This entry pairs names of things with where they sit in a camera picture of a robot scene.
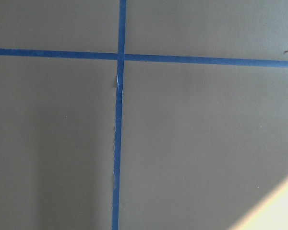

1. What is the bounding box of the long horizontal blue tape line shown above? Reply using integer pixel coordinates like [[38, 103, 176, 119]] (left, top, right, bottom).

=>
[[0, 48, 288, 68]]

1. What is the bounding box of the long vertical blue tape line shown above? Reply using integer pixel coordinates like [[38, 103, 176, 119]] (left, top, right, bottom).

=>
[[111, 0, 127, 230]]

